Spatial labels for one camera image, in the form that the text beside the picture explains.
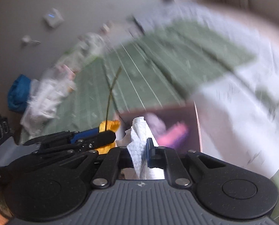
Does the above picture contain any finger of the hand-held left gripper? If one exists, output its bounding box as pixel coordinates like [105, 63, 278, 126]
[33, 131, 117, 157]
[25, 128, 100, 146]

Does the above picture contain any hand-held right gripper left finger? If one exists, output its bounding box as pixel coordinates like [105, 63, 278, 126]
[57, 146, 133, 188]

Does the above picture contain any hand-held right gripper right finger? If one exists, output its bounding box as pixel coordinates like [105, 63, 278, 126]
[145, 138, 224, 187]

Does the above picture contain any small yellow orange ornament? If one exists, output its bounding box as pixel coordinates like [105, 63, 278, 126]
[99, 67, 123, 155]

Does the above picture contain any white paper towel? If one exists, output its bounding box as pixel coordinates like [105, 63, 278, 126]
[116, 116, 166, 181]

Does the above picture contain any purple pink sponge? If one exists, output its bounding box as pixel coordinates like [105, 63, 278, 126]
[156, 121, 189, 149]

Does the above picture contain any pink cardboard box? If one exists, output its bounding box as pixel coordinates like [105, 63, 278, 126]
[118, 100, 203, 181]

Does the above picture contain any white crumpled cloth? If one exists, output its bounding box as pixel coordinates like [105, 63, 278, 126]
[20, 64, 77, 139]

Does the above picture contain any blue plastic bag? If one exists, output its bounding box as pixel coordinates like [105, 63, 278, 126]
[8, 74, 34, 113]

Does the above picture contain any white plush toy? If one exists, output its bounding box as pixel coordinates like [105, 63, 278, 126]
[77, 23, 115, 59]

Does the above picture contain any green white printed bed sheet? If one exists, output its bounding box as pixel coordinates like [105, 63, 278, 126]
[18, 1, 279, 221]

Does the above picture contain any white wall switch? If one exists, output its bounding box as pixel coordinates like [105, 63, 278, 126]
[43, 8, 65, 29]

